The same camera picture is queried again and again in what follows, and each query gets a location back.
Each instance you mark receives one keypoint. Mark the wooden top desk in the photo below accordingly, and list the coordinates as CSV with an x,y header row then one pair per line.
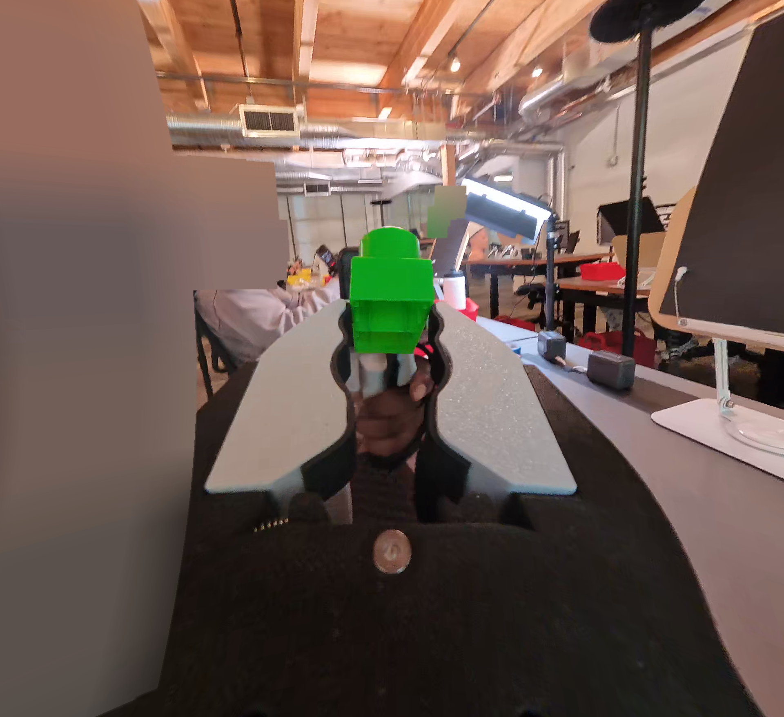
x,y
539,261
603,287

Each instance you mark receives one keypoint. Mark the black pole with round top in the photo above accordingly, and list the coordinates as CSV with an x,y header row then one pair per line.
x,y
640,178

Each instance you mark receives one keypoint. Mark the yellow bin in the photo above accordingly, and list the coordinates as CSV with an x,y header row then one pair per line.
x,y
299,279

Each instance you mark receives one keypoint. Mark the green toy building block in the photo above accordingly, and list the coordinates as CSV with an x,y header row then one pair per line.
x,y
389,294

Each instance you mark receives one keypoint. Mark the black monitor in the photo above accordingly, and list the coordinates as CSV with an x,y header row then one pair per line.
x,y
631,221

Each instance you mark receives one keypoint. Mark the black board with wooden frame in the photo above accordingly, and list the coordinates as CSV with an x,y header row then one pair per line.
x,y
735,208

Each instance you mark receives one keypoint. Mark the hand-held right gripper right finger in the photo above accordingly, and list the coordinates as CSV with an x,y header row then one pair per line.
x,y
496,417

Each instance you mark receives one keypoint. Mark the black swivel chair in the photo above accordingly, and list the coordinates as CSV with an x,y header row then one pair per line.
x,y
531,294

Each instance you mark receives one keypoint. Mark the studio light panel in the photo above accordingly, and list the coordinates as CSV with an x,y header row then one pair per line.
x,y
502,208

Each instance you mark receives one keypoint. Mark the red tray on desk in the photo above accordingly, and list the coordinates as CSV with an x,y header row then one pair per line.
x,y
601,271

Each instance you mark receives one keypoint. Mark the large grey power adapter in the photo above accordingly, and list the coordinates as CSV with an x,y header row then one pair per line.
x,y
611,371

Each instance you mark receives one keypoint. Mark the black office chair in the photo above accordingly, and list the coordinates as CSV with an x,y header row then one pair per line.
x,y
211,349

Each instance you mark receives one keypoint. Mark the small red plastic bin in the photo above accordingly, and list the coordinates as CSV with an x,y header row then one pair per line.
x,y
470,308

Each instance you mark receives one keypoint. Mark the small grey power adapter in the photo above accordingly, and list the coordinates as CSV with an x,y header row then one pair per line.
x,y
551,344

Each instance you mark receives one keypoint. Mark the black floor lamp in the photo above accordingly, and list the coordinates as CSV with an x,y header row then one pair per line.
x,y
381,218

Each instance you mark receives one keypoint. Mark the ceiling air vent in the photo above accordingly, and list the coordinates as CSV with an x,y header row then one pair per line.
x,y
316,188

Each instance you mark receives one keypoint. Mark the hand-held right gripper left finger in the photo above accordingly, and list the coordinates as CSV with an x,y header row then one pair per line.
x,y
288,411

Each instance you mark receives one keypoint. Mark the black light stand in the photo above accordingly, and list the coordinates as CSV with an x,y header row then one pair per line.
x,y
551,276

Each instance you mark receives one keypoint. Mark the white water bottle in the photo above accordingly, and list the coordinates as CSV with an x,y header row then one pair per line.
x,y
454,288

